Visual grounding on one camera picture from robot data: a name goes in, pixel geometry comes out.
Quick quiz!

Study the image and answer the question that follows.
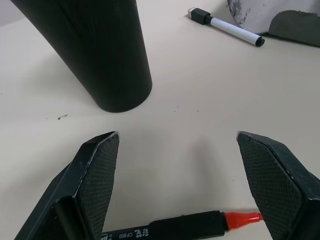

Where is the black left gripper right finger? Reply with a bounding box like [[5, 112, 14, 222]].
[[235, 130, 320, 240]]

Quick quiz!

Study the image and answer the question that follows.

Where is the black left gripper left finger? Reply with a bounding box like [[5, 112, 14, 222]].
[[12, 130, 120, 240]]

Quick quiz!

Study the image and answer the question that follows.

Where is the black marker with red tip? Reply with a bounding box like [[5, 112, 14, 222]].
[[99, 210, 265, 240]]

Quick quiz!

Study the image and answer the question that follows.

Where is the black cylindrical pen holder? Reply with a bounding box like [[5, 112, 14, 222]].
[[9, 0, 153, 114]]

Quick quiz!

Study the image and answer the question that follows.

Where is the grey felt whiteboard eraser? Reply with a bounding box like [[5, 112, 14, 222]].
[[267, 10, 320, 48]]

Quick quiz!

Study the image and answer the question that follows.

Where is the white whiteboard marker black cap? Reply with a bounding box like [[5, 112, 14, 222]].
[[187, 7, 266, 48]]

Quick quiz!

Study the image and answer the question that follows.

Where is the white stained cloth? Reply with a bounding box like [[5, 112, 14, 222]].
[[225, 0, 320, 36]]

